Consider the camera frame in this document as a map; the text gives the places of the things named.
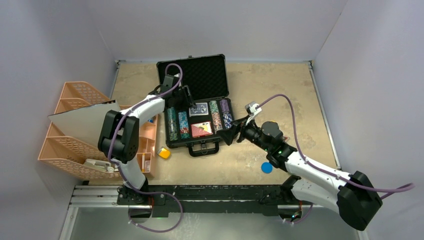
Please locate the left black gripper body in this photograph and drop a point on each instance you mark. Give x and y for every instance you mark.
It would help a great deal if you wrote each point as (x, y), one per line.
(181, 103)

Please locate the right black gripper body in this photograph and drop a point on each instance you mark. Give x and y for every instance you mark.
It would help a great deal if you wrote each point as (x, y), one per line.
(252, 134)

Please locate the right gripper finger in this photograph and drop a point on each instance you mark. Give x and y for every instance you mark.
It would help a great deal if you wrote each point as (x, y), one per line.
(244, 121)
(228, 135)

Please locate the purple chip stack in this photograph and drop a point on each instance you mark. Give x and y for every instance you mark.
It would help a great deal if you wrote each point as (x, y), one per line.
(224, 106)

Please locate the red playing card deck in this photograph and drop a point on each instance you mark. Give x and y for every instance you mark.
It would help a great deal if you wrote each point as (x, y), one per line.
(201, 129)

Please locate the blue playing card deck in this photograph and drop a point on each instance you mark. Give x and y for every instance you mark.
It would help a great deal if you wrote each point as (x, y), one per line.
(199, 109)

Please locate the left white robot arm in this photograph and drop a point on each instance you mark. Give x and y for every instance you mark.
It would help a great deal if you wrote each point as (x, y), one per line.
(119, 138)

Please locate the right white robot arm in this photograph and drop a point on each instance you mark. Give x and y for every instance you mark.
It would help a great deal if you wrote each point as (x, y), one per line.
(347, 194)

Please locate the black poker set case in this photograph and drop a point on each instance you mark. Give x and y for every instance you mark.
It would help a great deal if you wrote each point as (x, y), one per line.
(206, 77)

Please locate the red white chip stack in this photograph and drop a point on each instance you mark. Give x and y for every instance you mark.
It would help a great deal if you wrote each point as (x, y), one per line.
(216, 120)

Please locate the dark green chip stack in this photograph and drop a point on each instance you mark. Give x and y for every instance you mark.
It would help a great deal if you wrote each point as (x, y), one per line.
(172, 124)

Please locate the light blue chip stack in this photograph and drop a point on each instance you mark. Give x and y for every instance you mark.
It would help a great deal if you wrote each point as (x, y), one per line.
(184, 125)

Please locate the blue round button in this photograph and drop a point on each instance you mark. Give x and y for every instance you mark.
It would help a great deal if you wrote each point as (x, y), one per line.
(266, 168)

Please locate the orange plastic desk organizer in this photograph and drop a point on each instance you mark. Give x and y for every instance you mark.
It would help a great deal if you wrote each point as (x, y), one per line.
(146, 153)

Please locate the yellow orange block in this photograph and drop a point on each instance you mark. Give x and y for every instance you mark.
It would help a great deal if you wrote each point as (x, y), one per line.
(164, 153)

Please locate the grey flat board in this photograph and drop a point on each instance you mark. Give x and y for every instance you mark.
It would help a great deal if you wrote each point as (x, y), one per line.
(85, 123)

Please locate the orange plastic file rack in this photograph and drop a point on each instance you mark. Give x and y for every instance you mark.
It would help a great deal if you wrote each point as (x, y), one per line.
(67, 153)

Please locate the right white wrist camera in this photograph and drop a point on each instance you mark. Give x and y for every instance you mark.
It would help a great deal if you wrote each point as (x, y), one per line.
(252, 109)

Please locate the black base frame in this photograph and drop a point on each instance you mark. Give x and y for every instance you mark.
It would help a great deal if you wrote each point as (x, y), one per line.
(162, 200)

